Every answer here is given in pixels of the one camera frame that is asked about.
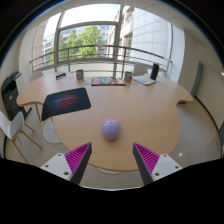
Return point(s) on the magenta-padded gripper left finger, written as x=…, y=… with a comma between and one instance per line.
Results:
x=58, y=165

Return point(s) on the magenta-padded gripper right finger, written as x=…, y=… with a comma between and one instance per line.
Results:
x=165, y=165

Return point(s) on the pink and lilac computer mouse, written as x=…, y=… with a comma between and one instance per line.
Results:
x=111, y=129

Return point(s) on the black mouse pad, red-blue print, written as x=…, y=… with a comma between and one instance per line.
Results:
x=65, y=102

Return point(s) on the white chair with wooden legs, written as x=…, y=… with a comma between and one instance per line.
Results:
x=11, y=125

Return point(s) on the black office printer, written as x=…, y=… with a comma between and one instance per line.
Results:
x=11, y=95

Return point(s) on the printed mug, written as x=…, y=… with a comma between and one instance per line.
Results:
x=80, y=74

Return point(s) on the black upright speaker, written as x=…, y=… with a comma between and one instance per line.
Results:
x=154, y=71

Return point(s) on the red magazine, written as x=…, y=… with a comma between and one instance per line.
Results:
x=108, y=81

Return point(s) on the metal balcony railing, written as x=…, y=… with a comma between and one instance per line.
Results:
x=96, y=47

